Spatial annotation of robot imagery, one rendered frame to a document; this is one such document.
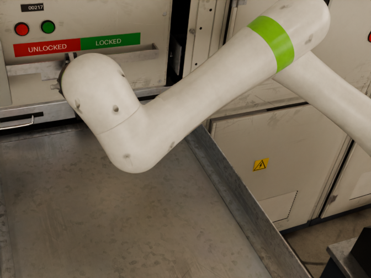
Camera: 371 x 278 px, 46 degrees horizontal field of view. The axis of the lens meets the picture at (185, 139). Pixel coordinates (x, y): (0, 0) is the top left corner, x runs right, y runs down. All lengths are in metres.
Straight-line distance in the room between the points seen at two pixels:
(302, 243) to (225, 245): 1.22
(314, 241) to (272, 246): 1.23
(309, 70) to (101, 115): 0.54
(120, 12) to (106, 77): 0.44
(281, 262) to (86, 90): 0.54
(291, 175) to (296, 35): 1.01
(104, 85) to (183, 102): 0.15
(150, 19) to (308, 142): 0.83
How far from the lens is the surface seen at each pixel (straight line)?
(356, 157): 2.01
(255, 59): 0.84
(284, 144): 1.65
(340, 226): 2.33
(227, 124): 1.42
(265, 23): 0.88
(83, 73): 0.73
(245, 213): 1.05
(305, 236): 2.21
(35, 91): 1.21
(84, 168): 1.13
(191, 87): 0.80
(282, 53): 0.87
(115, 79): 0.74
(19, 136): 1.25
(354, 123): 1.13
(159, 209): 1.03
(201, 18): 1.19
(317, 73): 1.08
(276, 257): 0.99
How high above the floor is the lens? 1.62
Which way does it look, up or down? 39 degrees down
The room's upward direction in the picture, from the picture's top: 7 degrees clockwise
